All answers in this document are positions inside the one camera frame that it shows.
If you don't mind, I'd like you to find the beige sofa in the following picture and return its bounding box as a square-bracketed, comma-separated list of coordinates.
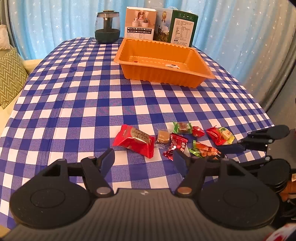
[0, 25, 41, 132]

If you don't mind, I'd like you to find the green zigzag pillow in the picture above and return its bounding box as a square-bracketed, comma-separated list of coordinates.
[1, 48, 29, 109]

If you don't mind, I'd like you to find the dark green glass humidifier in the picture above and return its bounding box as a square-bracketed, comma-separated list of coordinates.
[95, 10, 120, 44]

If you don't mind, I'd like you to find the dark red foil candy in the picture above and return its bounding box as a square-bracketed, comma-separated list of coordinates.
[163, 133, 188, 161]

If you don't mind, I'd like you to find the blue white checkered tablecloth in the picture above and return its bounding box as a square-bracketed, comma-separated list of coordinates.
[1, 38, 272, 228]

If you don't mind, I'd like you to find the red flat candy packet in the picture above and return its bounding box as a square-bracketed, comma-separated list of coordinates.
[206, 126, 226, 146]

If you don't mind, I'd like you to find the orange plastic tray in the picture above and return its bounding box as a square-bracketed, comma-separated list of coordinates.
[114, 38, 215, 88]

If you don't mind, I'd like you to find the small red round candy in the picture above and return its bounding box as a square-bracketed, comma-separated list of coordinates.
[192, 126, 205, 138]

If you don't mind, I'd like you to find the green tea box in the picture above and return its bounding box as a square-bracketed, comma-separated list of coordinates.
[153, 7, 198, 47]

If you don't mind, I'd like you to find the green orange candy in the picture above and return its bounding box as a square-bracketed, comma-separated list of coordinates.
[189, 140, 224, 160]

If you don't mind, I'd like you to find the blue star curtain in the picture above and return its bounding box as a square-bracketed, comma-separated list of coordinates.
[1, 0, 295, 109]

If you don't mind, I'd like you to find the green wrapped brown candy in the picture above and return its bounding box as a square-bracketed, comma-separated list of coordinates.
[173, 122, 193, 135]

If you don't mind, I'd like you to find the large red snack packet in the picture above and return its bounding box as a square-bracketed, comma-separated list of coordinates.
[113, 124, 155, 159]

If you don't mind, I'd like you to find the clear wrapped brown candy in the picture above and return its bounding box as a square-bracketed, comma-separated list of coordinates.
[154, 128, 171, 149]

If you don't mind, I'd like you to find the white product box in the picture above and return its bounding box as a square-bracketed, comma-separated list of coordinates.
[124, 6, 157, 40]

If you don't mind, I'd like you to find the yellow green candy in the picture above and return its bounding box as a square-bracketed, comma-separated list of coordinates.
[218, 127, 235, 145]

